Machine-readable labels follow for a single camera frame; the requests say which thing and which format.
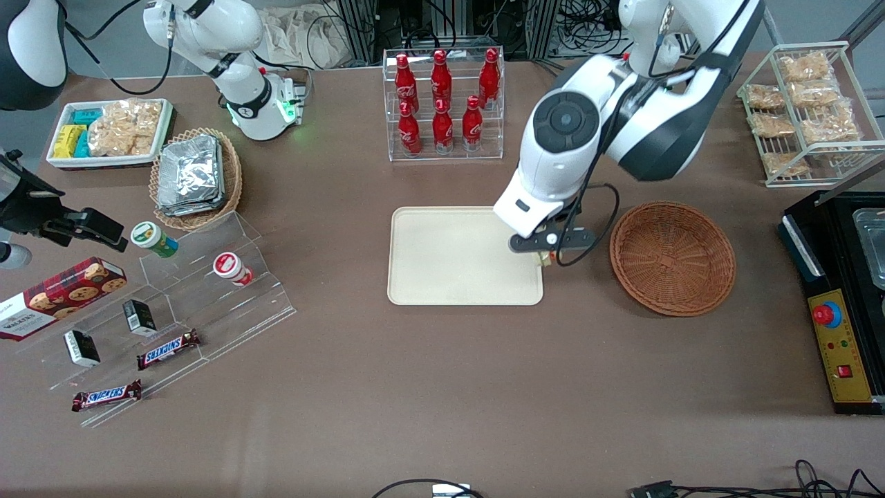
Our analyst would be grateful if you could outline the right arm base connector block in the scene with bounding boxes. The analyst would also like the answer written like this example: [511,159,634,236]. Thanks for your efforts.
[279,77,310,127]

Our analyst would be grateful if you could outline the white rectangular snack tray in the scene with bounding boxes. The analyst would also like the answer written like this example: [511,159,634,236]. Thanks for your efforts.
[46,98,175,170]

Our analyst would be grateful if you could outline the round brown wicker basket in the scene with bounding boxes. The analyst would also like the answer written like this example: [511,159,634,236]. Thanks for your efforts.
[609,201,737,318]

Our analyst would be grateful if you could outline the beige plastic tray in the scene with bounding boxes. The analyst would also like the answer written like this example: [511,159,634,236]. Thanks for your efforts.
[386,205,545,307]

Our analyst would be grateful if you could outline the oval brown wicker basket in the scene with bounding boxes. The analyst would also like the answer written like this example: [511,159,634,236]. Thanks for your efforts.
[148,127,243,232]

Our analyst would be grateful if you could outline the green lidded snack cup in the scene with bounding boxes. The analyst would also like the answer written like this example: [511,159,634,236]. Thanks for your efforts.
[130,221,180,259]

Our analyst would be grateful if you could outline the red tartan cookie box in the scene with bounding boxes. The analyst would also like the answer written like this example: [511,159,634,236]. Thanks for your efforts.
[0,256,129,342]

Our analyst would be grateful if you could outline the yellow snack packet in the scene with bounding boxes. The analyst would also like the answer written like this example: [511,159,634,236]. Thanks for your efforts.
[53,124,86,159]

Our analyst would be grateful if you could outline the small black box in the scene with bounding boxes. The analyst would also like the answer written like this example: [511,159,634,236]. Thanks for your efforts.
[122,298,158,338]
[64,329,102,368]

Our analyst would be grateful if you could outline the large clear cracker bag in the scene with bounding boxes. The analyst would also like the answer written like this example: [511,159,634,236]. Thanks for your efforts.
[87,98,164,158]

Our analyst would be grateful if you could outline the silver foil packet stack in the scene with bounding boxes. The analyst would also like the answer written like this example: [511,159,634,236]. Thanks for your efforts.
[156,134,227,217]

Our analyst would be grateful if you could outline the clear acrylic stepped stand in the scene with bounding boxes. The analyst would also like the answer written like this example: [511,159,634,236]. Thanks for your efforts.
[14,210,299,429]

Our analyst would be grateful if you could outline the brown Snickers bar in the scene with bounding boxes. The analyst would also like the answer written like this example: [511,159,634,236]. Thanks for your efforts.
[71,379,143,414]
[136,329,202,371]

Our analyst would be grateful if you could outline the red lidded snack cup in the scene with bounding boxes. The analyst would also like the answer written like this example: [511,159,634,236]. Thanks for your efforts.
[212,252,254,287]

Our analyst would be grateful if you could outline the clear acrylic bottle rack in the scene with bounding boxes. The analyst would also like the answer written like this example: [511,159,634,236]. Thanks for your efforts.
[382,46,506,163]

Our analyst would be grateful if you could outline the red cola bottle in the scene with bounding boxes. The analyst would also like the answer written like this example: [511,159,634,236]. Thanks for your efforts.
[431,49,453,110]
[461,95,484,153]
[432,98,455,155]
[398,102,422,157]
[394,53,419,115]
[478,47,501,111]

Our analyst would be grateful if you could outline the small clear cracker bag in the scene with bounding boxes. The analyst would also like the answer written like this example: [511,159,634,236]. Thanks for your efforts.
[745,84,786,111]
[800,103,861,147]
[748,112,797,138]
[788,79,841,109]
[779,51,833,83]
[762,151,810,178]

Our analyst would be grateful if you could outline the black machine housing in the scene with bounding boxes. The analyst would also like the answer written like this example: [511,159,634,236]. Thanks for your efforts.
[777,190,885,416]

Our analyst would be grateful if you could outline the red emergency stop button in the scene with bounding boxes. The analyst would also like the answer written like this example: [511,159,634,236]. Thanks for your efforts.
[812,300,844,329]

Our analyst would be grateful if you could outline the grey metal bar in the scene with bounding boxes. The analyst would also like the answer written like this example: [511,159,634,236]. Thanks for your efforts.
[816,158,885,208]

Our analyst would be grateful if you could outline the yellow control panel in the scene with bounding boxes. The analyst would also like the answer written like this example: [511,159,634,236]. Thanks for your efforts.
[807,288,874,404]

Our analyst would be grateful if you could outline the beige crumpled cloth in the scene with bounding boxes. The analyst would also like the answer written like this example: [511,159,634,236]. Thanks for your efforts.
[259,6,351,71]

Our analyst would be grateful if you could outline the clear metal container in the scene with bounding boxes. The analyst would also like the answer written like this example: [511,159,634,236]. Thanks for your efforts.
[853,207,885,289]

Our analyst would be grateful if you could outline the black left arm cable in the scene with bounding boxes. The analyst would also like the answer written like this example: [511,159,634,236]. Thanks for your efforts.
[552,41,751,268]

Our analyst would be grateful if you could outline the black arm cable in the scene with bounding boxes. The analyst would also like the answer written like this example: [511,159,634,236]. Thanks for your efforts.
[552,41,751,268]
[64,0,175,97]

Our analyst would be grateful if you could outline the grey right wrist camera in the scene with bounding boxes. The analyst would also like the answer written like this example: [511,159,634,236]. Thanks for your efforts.
[0,242,33,271]

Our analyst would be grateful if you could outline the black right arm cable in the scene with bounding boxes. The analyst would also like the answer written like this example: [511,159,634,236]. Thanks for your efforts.
[64,0,175,97]

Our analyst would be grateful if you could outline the white wire rack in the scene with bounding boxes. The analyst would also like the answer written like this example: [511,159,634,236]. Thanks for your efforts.
[736,40,885,189]

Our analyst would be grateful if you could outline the tangled black cables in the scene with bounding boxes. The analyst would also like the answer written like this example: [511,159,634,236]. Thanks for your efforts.
[556,0,624,55]

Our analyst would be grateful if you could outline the black looped cable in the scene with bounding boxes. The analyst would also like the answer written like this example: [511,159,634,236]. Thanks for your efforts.
[371,478,485,498]

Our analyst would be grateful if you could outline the aluminium frame rack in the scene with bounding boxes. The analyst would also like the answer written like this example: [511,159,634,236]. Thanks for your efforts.
[335,0,626,64]

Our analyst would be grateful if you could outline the black cable bundle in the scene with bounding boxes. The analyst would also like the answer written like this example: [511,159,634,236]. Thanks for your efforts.
[664,458,885,498]

